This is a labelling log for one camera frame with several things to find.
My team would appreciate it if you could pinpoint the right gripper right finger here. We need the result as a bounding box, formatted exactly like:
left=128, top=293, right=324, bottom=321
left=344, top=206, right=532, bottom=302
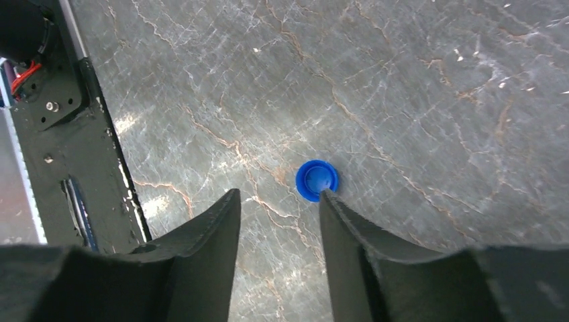
left=319, top=190, right=568, bottom=321

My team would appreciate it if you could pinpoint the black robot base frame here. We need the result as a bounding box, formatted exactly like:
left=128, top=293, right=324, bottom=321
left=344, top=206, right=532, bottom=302
left=11, top=1, right=151, bottom=254

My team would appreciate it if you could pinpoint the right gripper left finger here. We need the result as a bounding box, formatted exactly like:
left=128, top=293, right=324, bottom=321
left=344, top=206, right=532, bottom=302
left=1, top=189, right=241, bottom=321

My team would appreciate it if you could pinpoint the solid blue bottle cap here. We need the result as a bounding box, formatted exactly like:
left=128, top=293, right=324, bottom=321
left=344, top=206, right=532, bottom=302
left=295, top=160, right=340, bottom=203

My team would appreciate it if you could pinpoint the white slotted cable duct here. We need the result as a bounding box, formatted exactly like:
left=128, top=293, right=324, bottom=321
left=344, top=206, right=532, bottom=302
left=1, top=58, right=47, bottom=244

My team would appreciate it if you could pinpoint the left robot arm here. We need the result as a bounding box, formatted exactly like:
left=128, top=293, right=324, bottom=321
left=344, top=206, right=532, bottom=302
left=1, top=0, right=54, bottom=62

